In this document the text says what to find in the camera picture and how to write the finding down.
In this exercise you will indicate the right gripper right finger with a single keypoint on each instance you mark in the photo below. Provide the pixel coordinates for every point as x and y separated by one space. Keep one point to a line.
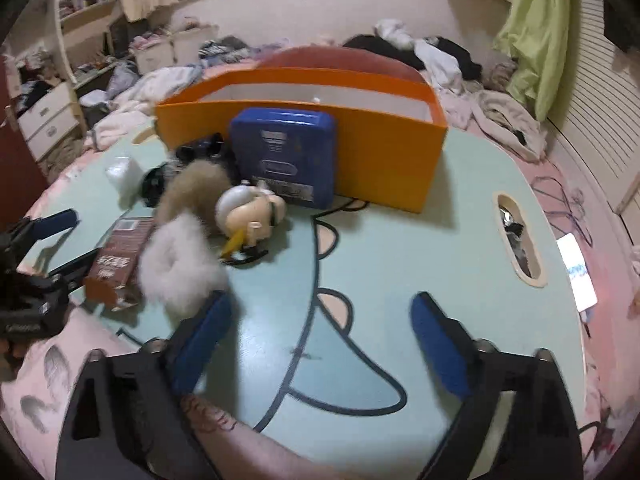
541 438

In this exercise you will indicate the orange cardboard box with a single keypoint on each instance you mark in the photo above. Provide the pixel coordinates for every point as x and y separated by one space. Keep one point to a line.
389 131

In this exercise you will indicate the red maroon pillow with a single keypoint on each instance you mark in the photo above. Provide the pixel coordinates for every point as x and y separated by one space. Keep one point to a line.
341 58

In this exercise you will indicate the white clothes pile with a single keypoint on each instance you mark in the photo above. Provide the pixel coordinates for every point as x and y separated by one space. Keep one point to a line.
442 68

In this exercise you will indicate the white fluffy blanket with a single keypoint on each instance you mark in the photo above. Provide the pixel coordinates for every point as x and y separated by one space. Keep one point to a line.
134 108

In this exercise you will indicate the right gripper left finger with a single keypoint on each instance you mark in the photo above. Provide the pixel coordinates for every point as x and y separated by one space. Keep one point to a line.
124 419

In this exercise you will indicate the white smartphone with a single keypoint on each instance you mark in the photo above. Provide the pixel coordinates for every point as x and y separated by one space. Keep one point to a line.
585 295

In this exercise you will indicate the blue tin box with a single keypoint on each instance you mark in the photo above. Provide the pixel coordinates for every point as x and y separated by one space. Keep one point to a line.
293 151

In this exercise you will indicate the cartoon figure keychain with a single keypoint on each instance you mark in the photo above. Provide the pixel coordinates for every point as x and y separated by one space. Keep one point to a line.
247 215

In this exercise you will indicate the fluffy beige white scrunchie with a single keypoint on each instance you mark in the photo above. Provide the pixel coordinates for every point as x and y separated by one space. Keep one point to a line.
179 267

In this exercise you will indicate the white plastic cup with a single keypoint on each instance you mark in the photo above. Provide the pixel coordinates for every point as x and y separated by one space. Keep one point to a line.
125 176

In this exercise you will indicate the green hanging cloth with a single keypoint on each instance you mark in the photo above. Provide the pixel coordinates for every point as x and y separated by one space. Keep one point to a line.
535 34

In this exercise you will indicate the white drawer cabinet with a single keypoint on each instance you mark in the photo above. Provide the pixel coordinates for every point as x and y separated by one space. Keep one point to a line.
52 118

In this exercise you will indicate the brown card box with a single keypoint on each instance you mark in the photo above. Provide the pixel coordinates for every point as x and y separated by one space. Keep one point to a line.
112 280

